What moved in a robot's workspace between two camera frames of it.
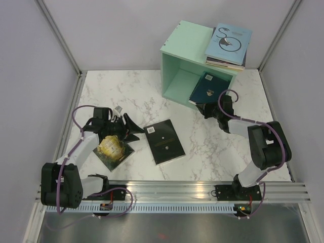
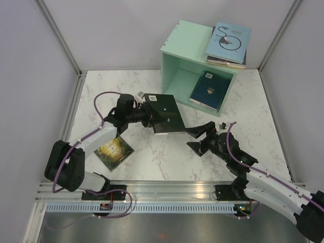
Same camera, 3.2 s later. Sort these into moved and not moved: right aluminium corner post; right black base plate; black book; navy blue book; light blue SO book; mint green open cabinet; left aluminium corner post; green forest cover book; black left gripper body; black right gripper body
Moved: black book; black right gripper body; black left gripper body
Not moved: green forest cover book; left aluminium corner post; navy blue book; right aluminium corner post; right black base plate; mint green open cabinet; light blue SO book
